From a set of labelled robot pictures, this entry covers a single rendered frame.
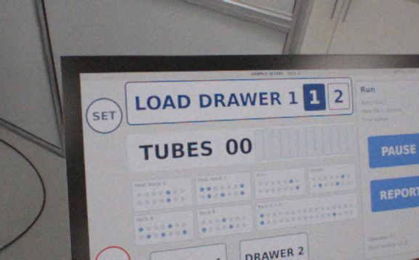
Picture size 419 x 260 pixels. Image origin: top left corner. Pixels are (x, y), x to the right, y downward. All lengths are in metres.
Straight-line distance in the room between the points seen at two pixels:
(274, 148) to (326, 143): 0.07
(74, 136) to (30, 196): 1.52
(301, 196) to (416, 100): 0.22
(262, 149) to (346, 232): 0.16
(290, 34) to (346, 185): 0.63
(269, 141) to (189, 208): 0.13
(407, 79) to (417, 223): 0.20
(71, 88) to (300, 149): 0.29
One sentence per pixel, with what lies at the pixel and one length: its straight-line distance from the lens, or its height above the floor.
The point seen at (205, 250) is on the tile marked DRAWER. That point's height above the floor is 1.02.
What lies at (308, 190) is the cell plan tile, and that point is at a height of 1.06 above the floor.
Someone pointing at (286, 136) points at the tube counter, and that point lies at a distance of 0.49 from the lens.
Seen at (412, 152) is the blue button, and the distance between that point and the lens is 0.60.
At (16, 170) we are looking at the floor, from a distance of 2.10.
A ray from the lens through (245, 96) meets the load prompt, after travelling 0.48.
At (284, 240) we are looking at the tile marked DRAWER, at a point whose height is 1.02.
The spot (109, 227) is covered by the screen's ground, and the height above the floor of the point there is 1.05.
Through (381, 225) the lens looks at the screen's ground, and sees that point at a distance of 0.58.
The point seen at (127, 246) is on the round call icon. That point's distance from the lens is 0.47.
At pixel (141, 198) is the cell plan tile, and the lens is 0.45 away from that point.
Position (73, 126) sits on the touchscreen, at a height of 1.14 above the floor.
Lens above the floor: 1.41
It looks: 39 degrees down
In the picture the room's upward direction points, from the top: 8 degrees clockwise
